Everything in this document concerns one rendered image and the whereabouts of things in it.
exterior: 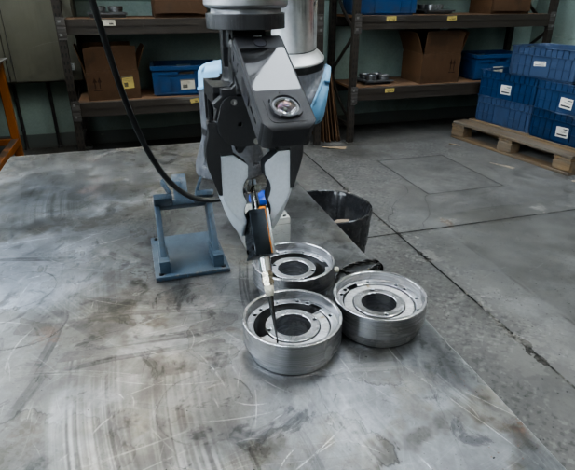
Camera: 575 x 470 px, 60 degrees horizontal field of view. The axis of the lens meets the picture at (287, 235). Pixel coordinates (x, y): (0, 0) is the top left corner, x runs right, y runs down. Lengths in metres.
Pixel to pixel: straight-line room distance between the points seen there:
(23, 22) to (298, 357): 3.96
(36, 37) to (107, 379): 3.86
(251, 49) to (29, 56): 3.90
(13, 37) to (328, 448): 4.06
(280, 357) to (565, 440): 1.32
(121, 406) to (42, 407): 0.07
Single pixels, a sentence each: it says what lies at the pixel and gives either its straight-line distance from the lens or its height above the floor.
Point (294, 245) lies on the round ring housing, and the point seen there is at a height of 0.84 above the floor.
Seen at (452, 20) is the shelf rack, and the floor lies 0.95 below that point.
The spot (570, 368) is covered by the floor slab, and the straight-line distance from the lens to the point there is 2.01.
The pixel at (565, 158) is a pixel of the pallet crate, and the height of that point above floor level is 0.11.
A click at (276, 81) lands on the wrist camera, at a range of 0.43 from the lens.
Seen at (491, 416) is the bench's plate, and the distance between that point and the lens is 0.52.
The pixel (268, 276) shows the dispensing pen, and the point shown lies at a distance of 0.51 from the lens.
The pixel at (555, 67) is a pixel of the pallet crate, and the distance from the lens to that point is 4.32.
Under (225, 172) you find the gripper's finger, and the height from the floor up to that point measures 0.99.
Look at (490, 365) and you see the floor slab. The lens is 1.91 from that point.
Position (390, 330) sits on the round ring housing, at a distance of 0.54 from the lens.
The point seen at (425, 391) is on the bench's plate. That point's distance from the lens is 0.52.
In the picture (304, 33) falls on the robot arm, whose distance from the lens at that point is 0.97.
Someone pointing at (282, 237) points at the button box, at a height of 0.81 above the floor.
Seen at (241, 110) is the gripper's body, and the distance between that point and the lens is 0.47.
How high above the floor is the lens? 1.14
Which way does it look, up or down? 26 degrees down
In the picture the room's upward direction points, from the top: straight up
